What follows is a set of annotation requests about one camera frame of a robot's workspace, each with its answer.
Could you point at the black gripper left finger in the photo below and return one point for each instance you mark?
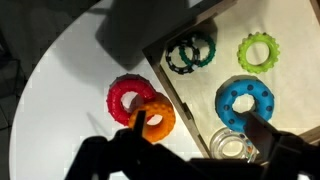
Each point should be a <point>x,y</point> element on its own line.
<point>130,153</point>

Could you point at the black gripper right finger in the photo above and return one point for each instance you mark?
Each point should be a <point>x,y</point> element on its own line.
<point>287,156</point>

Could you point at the wooden slatted tray box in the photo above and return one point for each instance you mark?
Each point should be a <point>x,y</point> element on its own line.
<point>241,56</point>

